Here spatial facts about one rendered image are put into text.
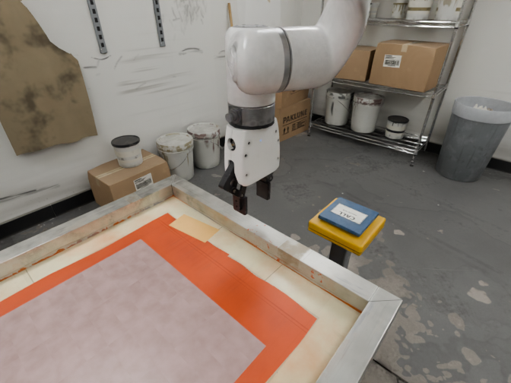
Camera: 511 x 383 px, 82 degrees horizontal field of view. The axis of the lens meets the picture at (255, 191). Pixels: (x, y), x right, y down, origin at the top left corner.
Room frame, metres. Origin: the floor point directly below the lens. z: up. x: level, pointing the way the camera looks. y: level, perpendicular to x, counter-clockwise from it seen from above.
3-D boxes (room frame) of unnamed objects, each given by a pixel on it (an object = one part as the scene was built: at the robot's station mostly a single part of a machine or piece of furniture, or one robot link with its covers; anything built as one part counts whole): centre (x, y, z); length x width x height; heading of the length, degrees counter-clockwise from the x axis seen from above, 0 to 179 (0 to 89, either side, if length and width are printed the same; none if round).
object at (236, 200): (0.43, 0.04, 1.07); 0.03 x 0.03 x 0.07; 48
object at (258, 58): (0.43, 0.00, 1.29); 0.15 x 0.10 x 0.11; 23
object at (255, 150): (0.47, 0.01, 1.16); 0.10 x 0.07 x 0.11; 138
